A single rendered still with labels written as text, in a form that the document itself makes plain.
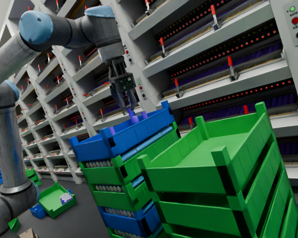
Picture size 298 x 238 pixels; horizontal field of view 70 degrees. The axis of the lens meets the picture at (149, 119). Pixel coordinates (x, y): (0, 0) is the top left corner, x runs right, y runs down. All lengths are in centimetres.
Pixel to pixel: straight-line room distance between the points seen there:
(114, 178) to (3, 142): 79
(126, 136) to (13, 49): 46
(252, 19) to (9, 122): 114
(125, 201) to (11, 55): 59
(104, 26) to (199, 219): 61
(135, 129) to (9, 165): 85
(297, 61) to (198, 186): 53
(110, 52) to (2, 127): 72
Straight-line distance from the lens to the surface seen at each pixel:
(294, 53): 80
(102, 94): 143
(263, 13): 82
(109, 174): 62
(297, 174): 95
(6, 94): 123
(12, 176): 135
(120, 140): 58
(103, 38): 75
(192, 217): 46
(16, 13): 252
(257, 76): 83
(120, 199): 64
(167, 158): 54
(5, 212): 137
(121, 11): 119
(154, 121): 68
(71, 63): 174
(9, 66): 88
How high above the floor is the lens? 60
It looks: 6 degrees down
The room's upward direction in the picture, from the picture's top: 21 degrees counter-clockwise
